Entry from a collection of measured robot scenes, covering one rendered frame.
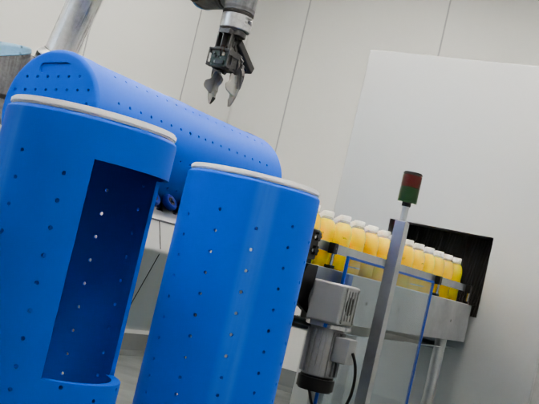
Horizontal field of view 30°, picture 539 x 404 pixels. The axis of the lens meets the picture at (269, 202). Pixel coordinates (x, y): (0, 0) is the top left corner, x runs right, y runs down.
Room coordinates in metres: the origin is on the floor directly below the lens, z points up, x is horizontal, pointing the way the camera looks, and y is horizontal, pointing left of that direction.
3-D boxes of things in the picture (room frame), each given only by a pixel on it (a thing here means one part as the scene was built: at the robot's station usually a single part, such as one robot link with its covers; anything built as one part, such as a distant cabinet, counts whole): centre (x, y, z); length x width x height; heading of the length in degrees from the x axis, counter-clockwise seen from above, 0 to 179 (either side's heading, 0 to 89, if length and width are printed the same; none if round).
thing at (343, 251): (3.72, -0.54, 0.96); 1.60 x 0.01 x 0.03; 150
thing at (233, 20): (2.82, 0.21, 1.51); 0.10 x 0.09 x 0.05; 60
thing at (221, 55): (2.82, 0.21, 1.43); 0.09 x 0.08 x 0.12; 150
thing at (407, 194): (3.21, -0.43, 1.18); 0.06 x 0.06 x 0.05
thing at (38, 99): (1.66, 0.31, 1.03); 0.28 x 0.28 x 0.01
